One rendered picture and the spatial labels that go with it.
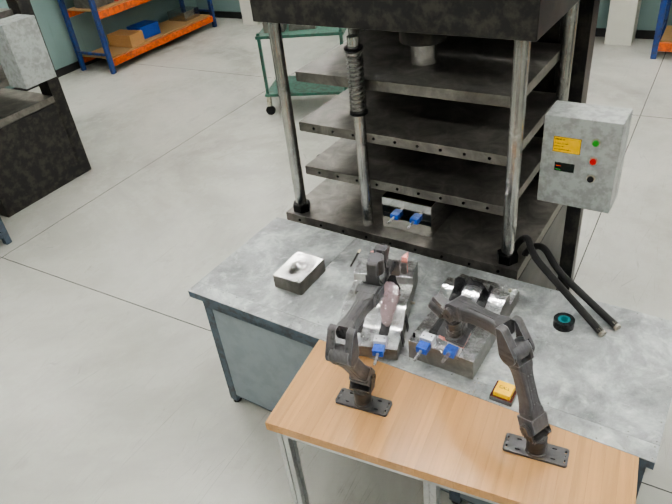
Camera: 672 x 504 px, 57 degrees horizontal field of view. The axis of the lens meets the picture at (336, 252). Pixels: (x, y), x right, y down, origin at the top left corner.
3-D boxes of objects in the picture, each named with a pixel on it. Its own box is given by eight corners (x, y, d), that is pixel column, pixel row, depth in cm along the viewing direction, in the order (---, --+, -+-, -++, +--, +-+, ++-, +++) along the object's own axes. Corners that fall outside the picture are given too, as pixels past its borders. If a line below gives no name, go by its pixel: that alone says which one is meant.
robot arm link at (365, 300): (360, 278, 211) (321, 335, 189) (384, 283, 208) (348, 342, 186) (362, 306, 218) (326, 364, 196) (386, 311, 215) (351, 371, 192)
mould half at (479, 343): (472, 379, 226) (473, 353, 218) (408, 357, 239) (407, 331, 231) (518, 300, 259) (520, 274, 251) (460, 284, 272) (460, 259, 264)
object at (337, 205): (516, 281, 281) (517, 271, 277) (287, 221, 344) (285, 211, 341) (568, 195, 336) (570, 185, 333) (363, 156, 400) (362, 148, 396)
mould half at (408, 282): (397, 360, 238) (396, 339, 231) (332, 352, 245) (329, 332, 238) (418, 281, 277) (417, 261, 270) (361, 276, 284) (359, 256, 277)
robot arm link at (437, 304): (422, 312, 214) (428, 290, 205) (441, 301, 218) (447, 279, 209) (445, 335, 208) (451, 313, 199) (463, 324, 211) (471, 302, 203)
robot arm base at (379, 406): (340, 374, 224) (332, 387, 219) (392, 387, 217) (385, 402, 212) (342, 389, 229) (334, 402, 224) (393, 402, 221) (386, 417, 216)
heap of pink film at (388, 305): (393, 327, 244) (392, 312, 240) (350, 323, 249) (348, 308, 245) (405, 287, 264) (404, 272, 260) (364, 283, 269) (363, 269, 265)
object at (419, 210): (431, 237, 306) (430, 207, 296) (383, 225, 319) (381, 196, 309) (470, 190, 339) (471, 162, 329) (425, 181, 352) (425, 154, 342)
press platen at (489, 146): (509, 167, 263) (510, 156, 260) (299, 130, 316) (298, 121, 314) (560, 102, 312) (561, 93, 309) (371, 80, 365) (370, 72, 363)
